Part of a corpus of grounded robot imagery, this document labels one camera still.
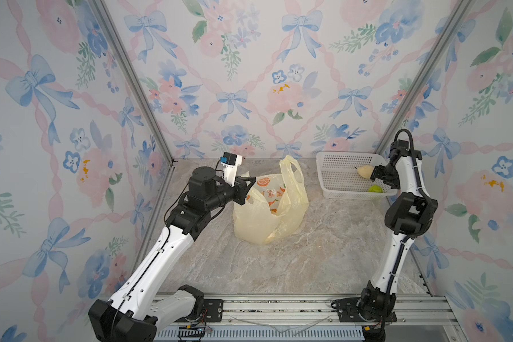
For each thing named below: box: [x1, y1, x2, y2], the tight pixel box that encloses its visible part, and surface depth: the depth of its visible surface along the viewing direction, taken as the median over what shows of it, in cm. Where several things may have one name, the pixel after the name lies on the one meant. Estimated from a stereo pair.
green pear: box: [367, 184, 384, 194], surface depth 102 cm
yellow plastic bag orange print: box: [232, 154, 310, 245], surface depth 81 cm
